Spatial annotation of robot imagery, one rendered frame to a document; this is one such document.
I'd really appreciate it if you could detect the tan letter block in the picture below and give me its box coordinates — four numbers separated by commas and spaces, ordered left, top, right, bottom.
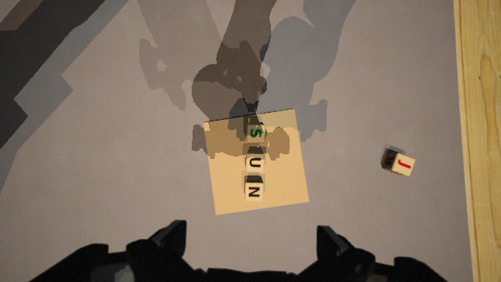
247, 125, 265, 143
383, 153, 415, 176
245, 180, 264, 201
246, 153, 265, 172

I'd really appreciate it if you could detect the light orange mat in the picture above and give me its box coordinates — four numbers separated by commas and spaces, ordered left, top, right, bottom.
204, 109, 309, 215

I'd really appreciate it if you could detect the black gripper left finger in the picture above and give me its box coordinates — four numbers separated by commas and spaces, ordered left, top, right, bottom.
29, 220, 215, 282

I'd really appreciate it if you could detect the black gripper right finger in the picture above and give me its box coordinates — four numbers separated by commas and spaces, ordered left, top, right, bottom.
276, 226, 448, 282

